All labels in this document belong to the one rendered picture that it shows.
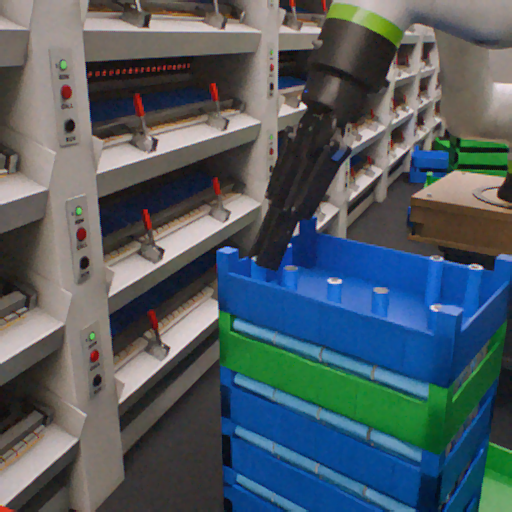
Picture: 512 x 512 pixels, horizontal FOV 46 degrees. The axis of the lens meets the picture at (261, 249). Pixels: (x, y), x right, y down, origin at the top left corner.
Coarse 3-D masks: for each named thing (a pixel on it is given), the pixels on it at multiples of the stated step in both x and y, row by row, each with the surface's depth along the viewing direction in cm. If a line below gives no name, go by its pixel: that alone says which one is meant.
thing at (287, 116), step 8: (280, 64) 186; (288, 64) 193; (304, 64) 201; (304, 72) 202; (280, 96) 145; (280, 104) 145; (280, 112) 152; (288, 112) 154; (296, 112) 159; (304, 112) 165; (280, 120) 150; (288, 120) 156; (296, 120) 162; (280, 128) 153
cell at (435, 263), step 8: (432, 256) 75; (440, 256) 75; (432, 264) 74; (440, 264) 74; (432, 272) 74; (440, 272) 74; (432, 280) 74; (440, 280) 74; (432, 288) 75; (440, 288) 75; (432, 296) 75; (432, 304) 75
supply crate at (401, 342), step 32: (224, 256) 72; (320, 256) 88; (352, 256) 85; (384, 256) 82; (416, 256) 79; (224, 288) 74; (256, 288) 71; (320, 288) 81; (352, 288) 81; (416, 288) 80; (448, 288) 77; (256, 320) 72; (288, 320) 69; (320, 320) 66; (352, 320) 63; (384, 320) 61; (416, 320) 72; (448, 320) 57; (480, 320) 63; (352, 352) 65; (384, 352) 62; (416, 352) 60; (448, 352) 58; (448, 384) 59
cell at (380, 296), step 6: (378, 288) 65; (384, 288) 65; (372, 294) 64; (378, 294) 64; (384, 294) 64; (372, 300) 65; (378, 300) 64; (384, 300) 64; (372, 306) 65; (378, 306) 64; (384, 306) 64; (372, 312) 65; (378, 312) 64; (384, 312) 64
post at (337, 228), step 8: (296, 0) 196; (320, 0) 193; (328, 0) 192; (296, 56) 201; (304, 56) 200; (296, 64) 202; (344, 136) 204; (336, 176) 209; (336, 184) 210; (344, 200) 216; (344, 208) 217; (344, 216) 218; (336, 224) 215; (344, 224) 220; (328, 232) 217; (336, 232) 215; (344, 232) 222
